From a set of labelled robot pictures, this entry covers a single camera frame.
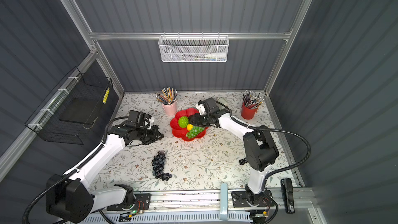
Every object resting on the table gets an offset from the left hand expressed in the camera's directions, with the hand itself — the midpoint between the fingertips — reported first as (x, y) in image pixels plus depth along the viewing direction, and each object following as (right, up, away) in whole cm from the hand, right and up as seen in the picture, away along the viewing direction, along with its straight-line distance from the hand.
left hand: (164, 135), depth 81 cm
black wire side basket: (-43, +10, -11) cm, 46 cm away
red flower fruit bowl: (+6, -1, +18) cm, 19 cm away
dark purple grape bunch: (-3, -15, 0) cm, 16 cm away
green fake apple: (+9, +6, +15) cm, 19 cm away
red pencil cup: (+51, +11, +21) cm, 56 cm away
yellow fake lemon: (+12, +2, +16) cm, 20 cm away
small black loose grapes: (+43, -15, +4) cm, 45 cm away
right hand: (+15, +6, +8) cm, 17 cm away
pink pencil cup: (-1, +13, +24) cm, 27 cm away
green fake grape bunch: (+15, 0, +10) cm, 18 cm away
